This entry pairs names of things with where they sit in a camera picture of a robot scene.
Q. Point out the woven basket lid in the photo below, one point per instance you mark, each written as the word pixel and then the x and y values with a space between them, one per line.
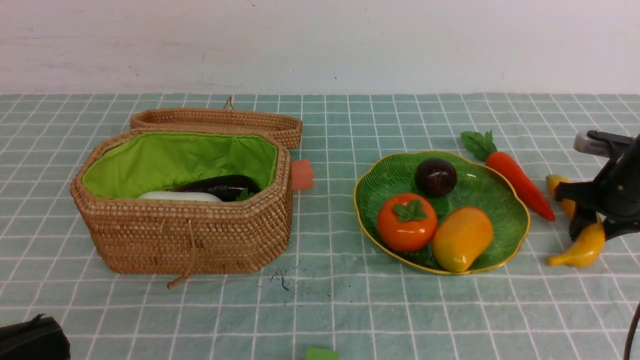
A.
pixel 283 128

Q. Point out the white toy radish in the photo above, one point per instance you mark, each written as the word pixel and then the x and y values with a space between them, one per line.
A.
pixel 195 196

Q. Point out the green checkered tablecloth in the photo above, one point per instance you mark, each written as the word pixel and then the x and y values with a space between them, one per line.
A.
pixel 332 288

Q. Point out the orange toy persimmon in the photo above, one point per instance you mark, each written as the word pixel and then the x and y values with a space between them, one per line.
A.
pixel 406 222

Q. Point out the woven rattan basket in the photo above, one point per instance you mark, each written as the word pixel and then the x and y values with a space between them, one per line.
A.
pixel 183 237

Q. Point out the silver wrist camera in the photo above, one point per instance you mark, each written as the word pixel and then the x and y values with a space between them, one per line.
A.
pixel 602 144

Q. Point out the purple toy mangosteen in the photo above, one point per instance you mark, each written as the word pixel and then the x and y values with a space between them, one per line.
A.
pixel 435 177

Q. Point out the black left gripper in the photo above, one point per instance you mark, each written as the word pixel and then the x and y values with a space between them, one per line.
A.
pixel 41 338

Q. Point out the dark purple toy eggplant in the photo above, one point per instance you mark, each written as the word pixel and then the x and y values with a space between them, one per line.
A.
pixel 227 188

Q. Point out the orange foam block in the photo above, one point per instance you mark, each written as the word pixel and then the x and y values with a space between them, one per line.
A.
pixel 302 176

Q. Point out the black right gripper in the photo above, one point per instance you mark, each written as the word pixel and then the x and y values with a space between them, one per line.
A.
pixel 617 195

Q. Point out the green foam block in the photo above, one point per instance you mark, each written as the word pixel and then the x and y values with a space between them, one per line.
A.
pixel 317 353

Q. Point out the yellow orange toy mango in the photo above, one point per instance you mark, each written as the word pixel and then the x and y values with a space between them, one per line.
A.
pixel 461 238

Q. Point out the yellow toy banana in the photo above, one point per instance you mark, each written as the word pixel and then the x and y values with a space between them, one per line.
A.
pixel 588 245

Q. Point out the orange toy carrot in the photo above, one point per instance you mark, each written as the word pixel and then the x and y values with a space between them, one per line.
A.
pixel 482 147

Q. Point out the green glass leaf plate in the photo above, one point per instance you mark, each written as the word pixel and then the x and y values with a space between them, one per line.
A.
pixel 477 186

